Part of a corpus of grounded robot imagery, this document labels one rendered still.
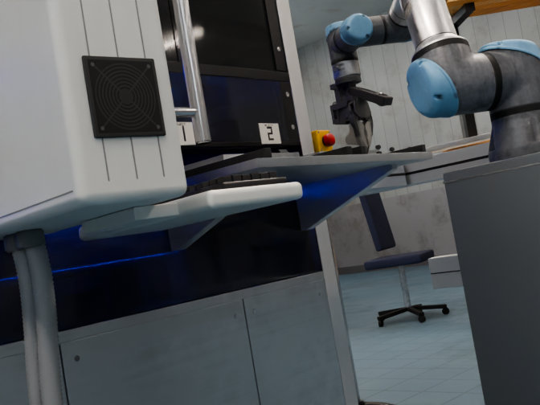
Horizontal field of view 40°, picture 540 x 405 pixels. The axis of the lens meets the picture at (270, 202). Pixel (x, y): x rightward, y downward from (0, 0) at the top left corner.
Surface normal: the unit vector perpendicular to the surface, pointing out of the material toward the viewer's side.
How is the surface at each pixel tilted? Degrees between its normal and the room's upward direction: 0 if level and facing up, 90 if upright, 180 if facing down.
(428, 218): 90
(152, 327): 90
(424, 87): 97
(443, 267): 90
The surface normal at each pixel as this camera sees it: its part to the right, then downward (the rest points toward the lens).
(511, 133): -0.64, -0.24
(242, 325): 0.73, -0.16
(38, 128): -0.75, 0.09
